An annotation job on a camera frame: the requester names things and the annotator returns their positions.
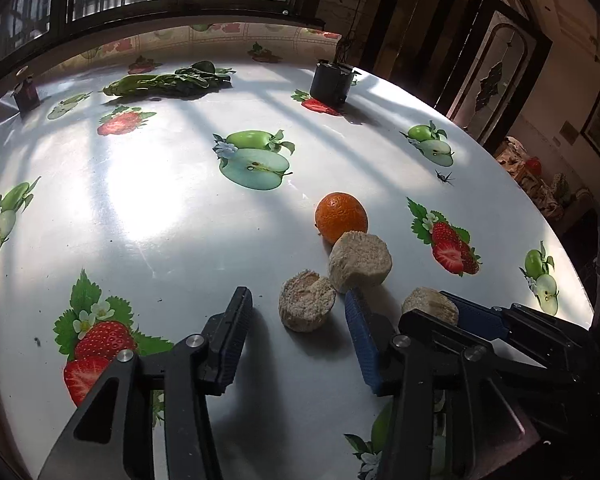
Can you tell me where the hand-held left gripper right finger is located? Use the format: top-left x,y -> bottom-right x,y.
344,289 -> 541,480

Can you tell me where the brown bread roll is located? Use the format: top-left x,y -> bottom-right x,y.
328,231 -> 393,293
279,270 -> 337,333
401,287 -> 460,328

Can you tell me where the black cylindrical container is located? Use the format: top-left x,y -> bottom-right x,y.
309,59 -> 356,107

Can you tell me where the small dark clamp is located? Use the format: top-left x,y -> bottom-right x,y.
11,74 -> 41,113

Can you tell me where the floral fabric sofa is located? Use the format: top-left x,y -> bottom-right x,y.
495,137 -> 598,221

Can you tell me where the wooden door with glass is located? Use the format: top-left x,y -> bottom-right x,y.
432,0 -> 553,146

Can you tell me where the green leafy vegetable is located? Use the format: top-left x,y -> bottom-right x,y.
102,61 -> 236,98

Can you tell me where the hanging dark cable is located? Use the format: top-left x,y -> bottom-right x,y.
335,0 -> 366,61

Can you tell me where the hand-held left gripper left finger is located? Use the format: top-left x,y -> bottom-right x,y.
37,286 -> 253,480

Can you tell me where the orange mandarin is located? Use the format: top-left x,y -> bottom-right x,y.
315,192 -> 369,246

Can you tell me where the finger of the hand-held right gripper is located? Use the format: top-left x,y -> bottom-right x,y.
399,309 -> 511,376
440,291 -> 521,341

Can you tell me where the fruit-print tablecloth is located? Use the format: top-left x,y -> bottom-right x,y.
0,22 -> 596,480

